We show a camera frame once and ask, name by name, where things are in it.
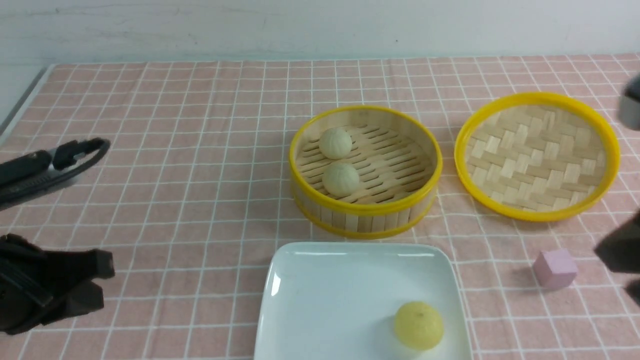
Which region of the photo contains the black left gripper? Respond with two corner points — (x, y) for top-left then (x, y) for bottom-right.
(1, 234), (115, 335)

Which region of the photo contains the white steamed bun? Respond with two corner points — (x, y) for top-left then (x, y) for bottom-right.
(321, 162), (361, 198)
(318, 127), (353, 160)

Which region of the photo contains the white square plate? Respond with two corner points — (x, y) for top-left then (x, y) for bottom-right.
(253, 242), (474, 360)

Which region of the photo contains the yellow steamed bun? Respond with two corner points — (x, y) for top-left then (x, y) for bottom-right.
(393, 301), (445, 352)

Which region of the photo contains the yellow bamboo steamer basket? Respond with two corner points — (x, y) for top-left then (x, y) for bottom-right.
(288, 105), (443, 239)

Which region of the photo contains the yellow bamboo steamer lid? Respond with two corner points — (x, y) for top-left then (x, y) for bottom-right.
(454, 92), (621, 223)

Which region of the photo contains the pink cube block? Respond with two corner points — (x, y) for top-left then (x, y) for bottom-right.
(532, 248), (578, 290)

